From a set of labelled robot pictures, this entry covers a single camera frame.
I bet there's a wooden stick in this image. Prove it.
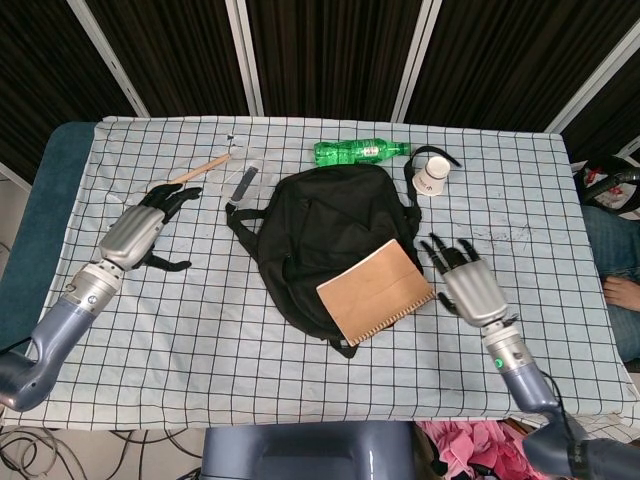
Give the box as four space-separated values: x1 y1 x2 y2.
172 153 233 184

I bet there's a pink cloth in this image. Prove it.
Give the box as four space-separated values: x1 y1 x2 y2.
417 421 544 480

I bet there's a dark slatted partition panel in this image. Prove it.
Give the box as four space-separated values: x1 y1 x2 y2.
85 0 250 119
562 59 640 166
246 0 425 121
0 0 137 174
405 0 640 132

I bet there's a white paper cup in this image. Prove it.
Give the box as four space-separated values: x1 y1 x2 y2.
410 154 452 196

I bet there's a brown spiral notebook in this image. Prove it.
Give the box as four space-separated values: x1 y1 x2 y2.
315 238 436 349

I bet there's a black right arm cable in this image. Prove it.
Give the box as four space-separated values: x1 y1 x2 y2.
539 372 576 441

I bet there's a checkered white tablecloth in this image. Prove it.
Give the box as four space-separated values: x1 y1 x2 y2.
2 115 639 459

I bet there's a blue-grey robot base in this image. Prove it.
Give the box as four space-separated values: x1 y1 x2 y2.
201 421 419 480

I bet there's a teal table pad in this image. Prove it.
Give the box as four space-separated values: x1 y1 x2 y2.
0 121 99 401

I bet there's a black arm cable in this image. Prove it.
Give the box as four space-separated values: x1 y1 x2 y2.
0 337 34 357
539 372 576 441

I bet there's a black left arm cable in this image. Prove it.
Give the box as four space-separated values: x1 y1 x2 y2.
0 337 34 357

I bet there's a clear plastic case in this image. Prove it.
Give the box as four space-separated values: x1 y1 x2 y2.
218 158 269 207

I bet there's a black backpack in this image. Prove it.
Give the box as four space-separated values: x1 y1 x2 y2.
223 144 464 360

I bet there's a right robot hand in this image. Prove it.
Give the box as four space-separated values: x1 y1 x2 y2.
418 232 509 329

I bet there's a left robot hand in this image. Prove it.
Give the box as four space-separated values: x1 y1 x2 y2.
98 182 204 274

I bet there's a green plastic bottle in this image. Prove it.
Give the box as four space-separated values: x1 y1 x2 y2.
313 138 412 166

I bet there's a white partition frame post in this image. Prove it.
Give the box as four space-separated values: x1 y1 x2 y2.
64 0 150 119
224 0 265 117
544 22 640 134
0 160 32 191
392 0 444 121

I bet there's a person in blue jeans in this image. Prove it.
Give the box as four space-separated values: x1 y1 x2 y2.
582 203 640 361

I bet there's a black floor cable bundle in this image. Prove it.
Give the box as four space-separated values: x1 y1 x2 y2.
112 428 202 480

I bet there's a grey floor cable bundle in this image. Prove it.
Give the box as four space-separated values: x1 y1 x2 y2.
0 427 69 480

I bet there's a grey flat utensil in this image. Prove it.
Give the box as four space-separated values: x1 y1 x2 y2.
228 167 260 205

